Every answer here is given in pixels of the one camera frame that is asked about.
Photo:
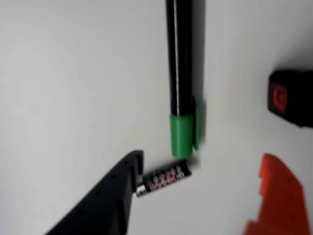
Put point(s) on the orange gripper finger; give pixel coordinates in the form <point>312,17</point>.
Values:
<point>286,203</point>

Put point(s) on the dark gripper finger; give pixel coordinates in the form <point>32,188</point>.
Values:
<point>102,203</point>

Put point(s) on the green capped black marker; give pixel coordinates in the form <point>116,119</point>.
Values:
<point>181,73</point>

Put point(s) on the black AAA battery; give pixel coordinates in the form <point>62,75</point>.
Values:
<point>166,178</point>

